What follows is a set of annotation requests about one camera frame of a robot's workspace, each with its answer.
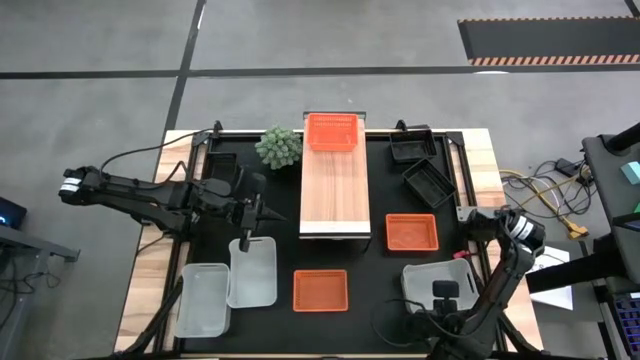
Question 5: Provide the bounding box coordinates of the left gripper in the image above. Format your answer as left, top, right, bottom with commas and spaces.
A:
227, 192, 287, 253

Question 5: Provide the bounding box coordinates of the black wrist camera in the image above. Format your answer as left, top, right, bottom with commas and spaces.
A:
431, 279, 460, 301
248, 171, 269, 195

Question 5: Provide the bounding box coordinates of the black power adapter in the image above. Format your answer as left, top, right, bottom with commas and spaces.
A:
554, 157, 581, 177

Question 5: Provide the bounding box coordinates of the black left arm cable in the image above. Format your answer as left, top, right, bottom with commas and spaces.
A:
98, 127, 221, 179

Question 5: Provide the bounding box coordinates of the black hazard-striped floor mat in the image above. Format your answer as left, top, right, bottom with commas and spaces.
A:
457, 16, 640, 67

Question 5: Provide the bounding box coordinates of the black device blue light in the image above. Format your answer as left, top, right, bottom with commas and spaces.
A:
0, 196, 29, 230

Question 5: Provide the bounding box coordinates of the green artificial succulent plant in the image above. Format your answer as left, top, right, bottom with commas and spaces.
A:
254, 125, 304, 171

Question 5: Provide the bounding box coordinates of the wooden shelf black metal frame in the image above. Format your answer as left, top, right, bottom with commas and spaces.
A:
298, 111, 374, 253

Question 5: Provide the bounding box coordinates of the black aluminium rig frame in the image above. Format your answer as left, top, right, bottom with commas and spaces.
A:
119, 119, 506, 360

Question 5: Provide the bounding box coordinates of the teal box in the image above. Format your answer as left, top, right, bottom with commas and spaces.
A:
619, 160, 640, 186

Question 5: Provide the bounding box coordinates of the yellow extension cable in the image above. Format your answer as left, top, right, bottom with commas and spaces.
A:
499, 169, 590, 241

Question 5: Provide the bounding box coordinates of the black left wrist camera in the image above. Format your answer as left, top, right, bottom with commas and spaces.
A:
248, 171, 269, 195

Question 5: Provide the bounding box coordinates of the black slotted plastic basket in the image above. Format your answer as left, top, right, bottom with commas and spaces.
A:
401, 158, 457, 210
388, 128, 439, 165

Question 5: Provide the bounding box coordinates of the white paper sheet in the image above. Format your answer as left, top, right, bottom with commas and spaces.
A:
528, 244, 575, 312

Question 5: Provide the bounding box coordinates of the white plastic storage bin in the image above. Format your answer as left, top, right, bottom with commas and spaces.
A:
173, 262, 232, 339
227, 236, 279, 309
400, 258, 481, 315

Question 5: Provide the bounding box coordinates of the grey office desk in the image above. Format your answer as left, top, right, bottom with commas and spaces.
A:
524, 122, 640, 360
0, 224, 81, 360

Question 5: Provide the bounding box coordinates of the orange slotted plastic basket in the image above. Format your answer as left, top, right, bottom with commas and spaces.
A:
292, 269, 350, 314
305, 112, 360, 153
384, 213, 440, 252

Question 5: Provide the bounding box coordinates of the purple backlit keyboard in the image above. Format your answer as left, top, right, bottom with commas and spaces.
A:
612, 294, 640, 351

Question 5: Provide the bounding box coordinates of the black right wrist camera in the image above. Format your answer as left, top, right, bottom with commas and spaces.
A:
431, 279, 460, 301

